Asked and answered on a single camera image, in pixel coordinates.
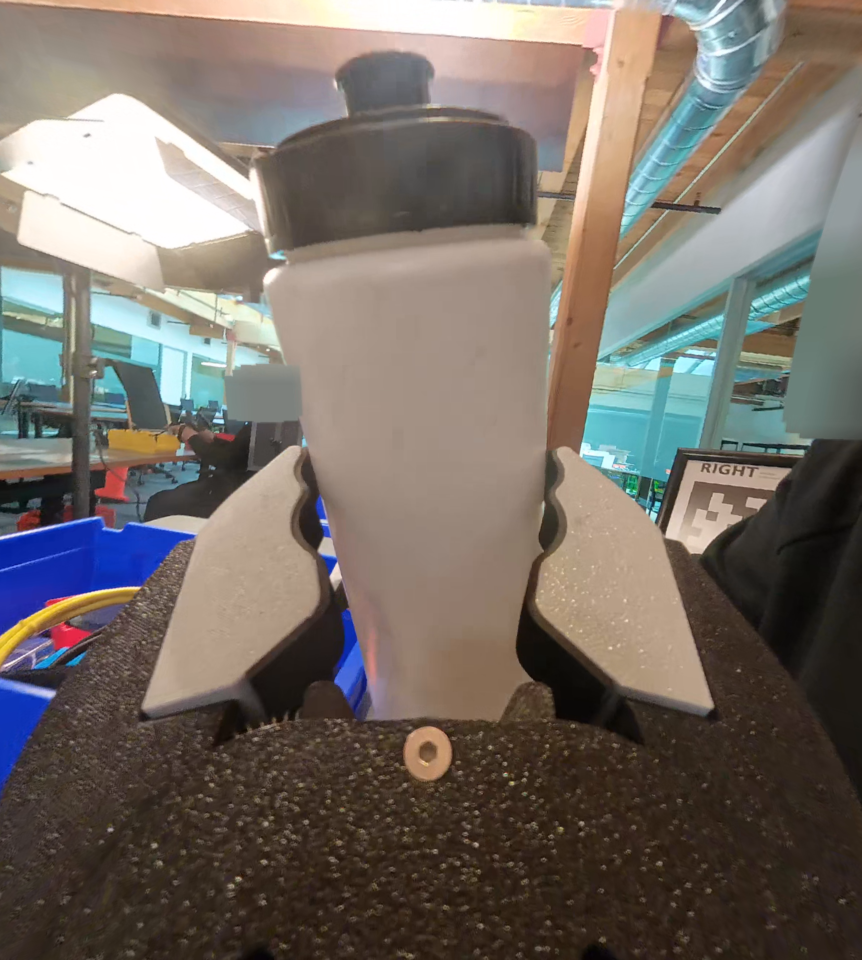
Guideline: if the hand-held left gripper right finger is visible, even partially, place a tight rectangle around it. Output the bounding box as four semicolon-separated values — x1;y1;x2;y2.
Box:
517;446;717;745

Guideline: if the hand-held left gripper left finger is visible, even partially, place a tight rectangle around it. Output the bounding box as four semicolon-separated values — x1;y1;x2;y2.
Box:
140;444;347;725

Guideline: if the white bottle with black lid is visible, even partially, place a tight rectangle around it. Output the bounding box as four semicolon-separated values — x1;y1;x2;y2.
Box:
249;51;553;723

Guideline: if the person's right forearm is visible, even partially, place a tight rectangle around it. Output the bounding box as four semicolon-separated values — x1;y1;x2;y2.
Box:
701;438;862;924

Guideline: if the yellow bin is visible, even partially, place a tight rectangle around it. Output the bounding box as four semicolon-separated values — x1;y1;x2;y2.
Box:
107;427;180;455

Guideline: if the wooden work table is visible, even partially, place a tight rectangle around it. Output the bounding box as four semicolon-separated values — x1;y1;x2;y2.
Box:
0;435;195;489

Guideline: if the metal light stand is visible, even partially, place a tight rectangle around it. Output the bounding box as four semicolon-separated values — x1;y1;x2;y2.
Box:
62;270;96;519

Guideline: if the white studio light panel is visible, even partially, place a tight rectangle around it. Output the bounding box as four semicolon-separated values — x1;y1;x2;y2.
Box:
0;93;268;292

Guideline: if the yellow cable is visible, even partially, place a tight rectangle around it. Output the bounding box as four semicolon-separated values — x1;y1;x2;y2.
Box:
0;587;141;672

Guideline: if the silver ventilation duct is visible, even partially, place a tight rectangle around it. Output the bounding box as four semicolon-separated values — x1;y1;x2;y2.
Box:
551;0;788;301
626;266;813;369

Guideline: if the wooden post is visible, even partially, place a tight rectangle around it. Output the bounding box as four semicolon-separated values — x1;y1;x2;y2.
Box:
547;9;663;451

